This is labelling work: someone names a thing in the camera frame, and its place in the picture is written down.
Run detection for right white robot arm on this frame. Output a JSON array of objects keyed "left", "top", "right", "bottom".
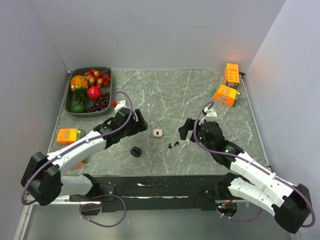
[{"left": 178, "top": 118, "right": 314, "bottom": 234}]

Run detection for beige earbud charging case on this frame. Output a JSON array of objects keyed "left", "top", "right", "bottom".
[{"left": 152, "top": 129, "right": 163, "bottom": 138}]

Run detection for orange juice box tilted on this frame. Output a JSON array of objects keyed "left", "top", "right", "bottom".
[{"left": 211, "top": 85, "right": 241, "bottom": 107}]

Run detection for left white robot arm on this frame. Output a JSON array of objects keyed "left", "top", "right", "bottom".
[{"left": 21, "top": 107, "right": 148, "bottom": 206}]

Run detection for grey fruit tray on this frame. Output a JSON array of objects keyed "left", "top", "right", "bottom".
[{"left": 64, "top": 67, "right": 112, "bottom": 118}]

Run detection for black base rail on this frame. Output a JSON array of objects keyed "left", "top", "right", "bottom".
[{"left": 69, "top": 172, "right": 237, "bottom": 213}]

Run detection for red apple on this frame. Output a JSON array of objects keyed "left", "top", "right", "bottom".
[{"left": 87, "top": 86, "right": 102, "bottom": 101}]

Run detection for orange juice box left upper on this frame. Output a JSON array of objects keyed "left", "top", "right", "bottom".
[{"left": 56, "top": 128, "right": 86, "bottom": 145}]

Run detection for orange juice box far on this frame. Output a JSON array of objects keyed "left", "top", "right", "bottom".
[{"left": 224, "top": 63, "right": 240, "bottom": 89}]

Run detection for dark grape bunch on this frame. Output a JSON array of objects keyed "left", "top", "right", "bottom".
[{"left": 88, "top": 92, "right": 110, "bottom": 113}]

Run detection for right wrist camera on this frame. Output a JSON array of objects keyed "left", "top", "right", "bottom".
[{"left": 198, "top": 106, "right": 218, "bottom": 126}]

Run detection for green avocado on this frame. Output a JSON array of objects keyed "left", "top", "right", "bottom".
[{"left": 69, "top": 104, "right": 87, "bottom": 114}]

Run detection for orange juice box left lower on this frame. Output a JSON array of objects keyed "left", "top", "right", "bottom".
[{"left": 75, "top": 158, "right": 88, "bottom": 167}]

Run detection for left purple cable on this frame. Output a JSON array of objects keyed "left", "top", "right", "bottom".
[{"left": 20, "top": 90, "right": 133, "bottom": 228}]

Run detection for red lychee bunch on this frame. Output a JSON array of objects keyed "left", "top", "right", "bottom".
[{"left": 84, "top": 68, "right": 111, "bottom": 88}]

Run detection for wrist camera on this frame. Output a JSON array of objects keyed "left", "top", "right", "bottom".
[
  {"left": 111, "top": 100, "right": 127, "bottom": 112},
  {"left": 198, "top": 106, "right": 218, "bottom": 126}
]

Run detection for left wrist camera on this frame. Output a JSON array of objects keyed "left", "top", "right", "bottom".
[{"left": 111, "top": 100, "right": 127, "bottom": 112}]

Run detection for black earbud charging case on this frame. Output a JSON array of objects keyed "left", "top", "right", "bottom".
[{"left": 130, "top": 146, "right": 142, "bottom": 158}]

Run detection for orange pineapple toy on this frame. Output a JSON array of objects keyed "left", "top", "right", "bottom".
[{"left": 69, "top": 75, "right": 89, "bottom": 105}]

